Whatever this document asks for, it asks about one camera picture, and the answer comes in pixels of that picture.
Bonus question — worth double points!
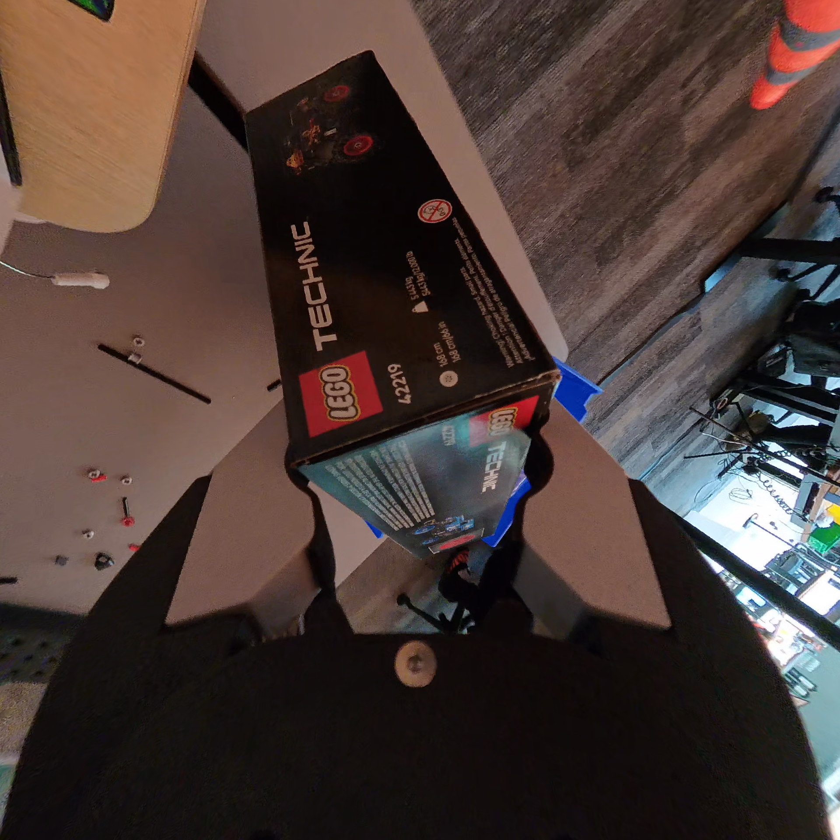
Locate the orange striped cone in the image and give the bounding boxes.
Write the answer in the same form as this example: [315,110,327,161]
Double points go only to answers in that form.
[749,0,840,112]

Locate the dark perforated panel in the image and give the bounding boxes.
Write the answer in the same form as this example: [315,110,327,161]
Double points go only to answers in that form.
[0,602,99,690]

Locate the white book stand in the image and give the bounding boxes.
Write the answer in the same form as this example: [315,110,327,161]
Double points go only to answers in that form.
[0,0,207,292]

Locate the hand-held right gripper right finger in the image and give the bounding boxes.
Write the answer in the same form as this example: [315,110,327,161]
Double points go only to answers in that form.
[512,394,673,637]

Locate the monster truck set box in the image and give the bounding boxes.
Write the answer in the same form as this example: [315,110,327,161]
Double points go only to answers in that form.
[245,50,563,559]

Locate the black axle rod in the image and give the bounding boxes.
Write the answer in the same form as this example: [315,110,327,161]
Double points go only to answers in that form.
[98,335,214,405]

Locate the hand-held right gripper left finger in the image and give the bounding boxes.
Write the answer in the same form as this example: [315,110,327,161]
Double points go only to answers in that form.
[167,401,340,631]

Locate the grey desk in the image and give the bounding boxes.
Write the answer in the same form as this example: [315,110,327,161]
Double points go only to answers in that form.
[0,0,539,618]

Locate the scattered small brick pieces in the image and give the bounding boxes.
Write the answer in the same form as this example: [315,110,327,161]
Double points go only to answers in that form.
[0,466,145,585]

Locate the black office chair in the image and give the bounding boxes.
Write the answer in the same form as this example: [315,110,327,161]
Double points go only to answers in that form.
[394,541,515,634]

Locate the blue storage bin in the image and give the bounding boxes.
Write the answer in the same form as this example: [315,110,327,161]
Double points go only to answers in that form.
[365,357,605,542]

